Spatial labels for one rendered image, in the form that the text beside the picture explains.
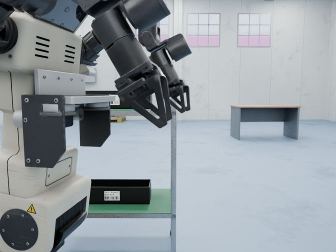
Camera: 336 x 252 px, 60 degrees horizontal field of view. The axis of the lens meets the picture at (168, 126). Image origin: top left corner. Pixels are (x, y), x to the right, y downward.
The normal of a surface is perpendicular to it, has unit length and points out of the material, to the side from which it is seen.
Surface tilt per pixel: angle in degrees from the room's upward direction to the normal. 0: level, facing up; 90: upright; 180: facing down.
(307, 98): 90
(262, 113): 90
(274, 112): 90
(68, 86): 90
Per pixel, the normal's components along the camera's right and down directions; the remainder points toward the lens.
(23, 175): -0.19, 0.11
